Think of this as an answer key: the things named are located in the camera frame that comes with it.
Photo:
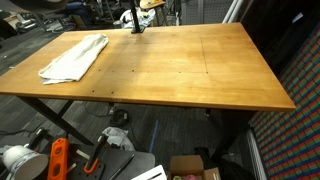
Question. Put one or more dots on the black perforated tool board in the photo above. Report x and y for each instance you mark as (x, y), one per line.
(110, 160)

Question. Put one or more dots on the black table leg frame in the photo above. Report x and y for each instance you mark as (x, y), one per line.
(56, 118)

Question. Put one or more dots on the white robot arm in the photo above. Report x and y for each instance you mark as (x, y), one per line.
(32, 6)

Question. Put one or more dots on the orange black clamp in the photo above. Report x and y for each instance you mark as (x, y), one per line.
(93, 159)

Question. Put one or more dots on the black camera stand pole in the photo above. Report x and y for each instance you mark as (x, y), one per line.
(136, 26)

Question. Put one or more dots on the cardboard box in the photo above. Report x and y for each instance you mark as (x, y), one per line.
(190, 167)

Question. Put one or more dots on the round wooden stool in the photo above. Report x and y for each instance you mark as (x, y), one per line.
(154, 4)

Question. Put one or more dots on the crumpled white cloth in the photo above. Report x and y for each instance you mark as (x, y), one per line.
(144, 18)

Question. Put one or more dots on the white towel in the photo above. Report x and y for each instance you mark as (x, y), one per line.
(75, 62)

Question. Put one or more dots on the grey cloth on floor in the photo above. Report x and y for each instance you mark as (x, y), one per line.
(118, 137)

